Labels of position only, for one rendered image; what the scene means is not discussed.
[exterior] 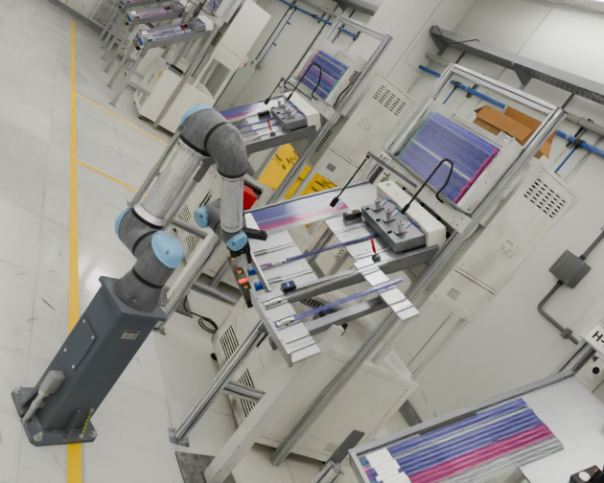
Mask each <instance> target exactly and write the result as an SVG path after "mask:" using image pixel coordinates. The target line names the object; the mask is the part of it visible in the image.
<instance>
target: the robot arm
mask: <svg viewBox="0 0 604 483"><path fill-rule="evenodd" d="M181 127H182V129H183V131H182V132H181V134H180V135H179V137H178V138H179V142H180V145H179V146H178V148H177V149H176V151H175V152H174V154H173V156H172V158H171V159H170V161H169V162H168V164H167V165H166V167H165V168H164V170H163V171H162V173H161V174H160V175H159V176H158V178H157V180H156V181H155V183H154V184H153V186H152V187H151V189H150V191H149V192H148V194H147V195H146V197H145V198H144V200H143V202H142V203H139V204H135V205H134V206H133V207H129V208H127V209H126V210H125V211H123V212H122V213H121V214H120V215H119V216H118V218H117V219H116V221H115V232H116V234H117V236H118V237H119V240H120V241H121V242H122V243H123V244H124V245H125V246H126V247H127V248H128V250H129V251H130V252H131V253H132V255H133V256H134V257H135V258H136V259H137V262H136V263H135V265H134V266H133V268H132V269H131V270H130V271H129V272H128V273H126V274H125V275H124V276H123V277H121V278H120V279H118V280H117V282H116V283H115V285H114V287H113V290H114V292H115V294H116V296H117V297H118V298H119V299H120V300H121V301H122V302H123V303H125V304H126V305H127V306H129V307H131V308H133V309H135V310H137V311H142V312H151V311H153V310H154V309H155V307H156V306H157V304H158V300H159V297H160V293H161V290H162V288H163V287H164V285H165V284H166V283H167V281H168V280H169V278H170V277H171V275H172V274H173V272H174V270H175V269H176V268H177V267H178V266H179V264H180V261H181V260H182V258H183V256H184V250H183V247H182V245H181V244H180V242H179V241H178V240H177V239H176V238H174V237H173V236H172V235H171V234H169V233H167V232H165V231H161V230H162V228H163V227H164V225H165V223H166V222H165V219H164V217H165V216H166V214H167V213H168V211H169V210H170V208H171V207H172V205H173V204H174V202H175V200H176V199H177V197H178V196H179V194H180V193H181V191H182V190H183V188H184V187H185V185H186V184H187V182H188V181H189V179H190V178H191V176H192V175H193V173H194V172H195V170H196V169H197V167H198V165H199V164H200V162H201V161H202V159H205V158H210V156H212V157H213V158H214V160H215V161H216V164H217V171H218V174H219V175H220V176H221V197H220V198H218V199H217V200H215V201H212V202H210V203H208V204H206V205H202V206H201V207H199V208H197V209H196V210H195V211H194V219H195V222H196V224H197V225H198V226H199V227H200V228H207V227H208V226H209V227H210V228H211V229H212V231H213V232H214V233H215V234H217V235H218V236H219V238H220V239H221V240H222V241H223V242H224V243H225V245H226V247H227V249H229V251H230V256H231V258H233V257H236V258H235V262H236V263H237V267H243V266H247V269H248V270H250V268H251V263H252V262H251V254H250V245H249V241H248V239H254V240H260V241H266V240H267V232H266V231H264V230H259V229H253V228H248V227H246V220H245V215H244V206H243V199H244V175H245V174H246V172H247V154H246V148H245V144H244V139H243V136H242V134H241V133H240V132H239V131H238V129H237V128H236V127H234V126H233V125H232V124H231V123H229V122H228V121H227V120H226V119H225V118H224V117H223V116H221V115H220V113H219V112H218V110H216V109H214V108H213V107H212V106H210V105H208V104H204V103H202V104H198V105H194V106H192V107H191V108H189V109H188V110H187V111H186V112H185V113H184V115H183V116H182V118H181Z"/></svg>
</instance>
